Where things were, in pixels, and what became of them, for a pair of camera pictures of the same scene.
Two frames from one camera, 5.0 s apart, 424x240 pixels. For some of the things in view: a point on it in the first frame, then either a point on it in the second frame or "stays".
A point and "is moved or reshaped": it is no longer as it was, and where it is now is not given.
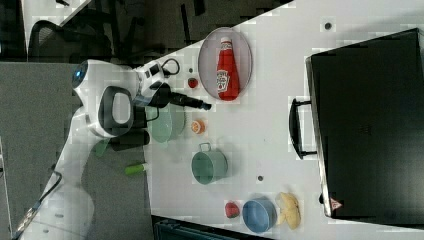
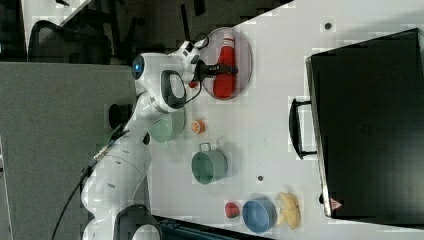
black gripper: (164, 96) → (203, 70)
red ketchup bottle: (228, 80) is moved or reshaped
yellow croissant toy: (290, 210) stays
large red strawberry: (232, 210) stays
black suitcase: (365, 124) stays
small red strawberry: (192, 82) stays
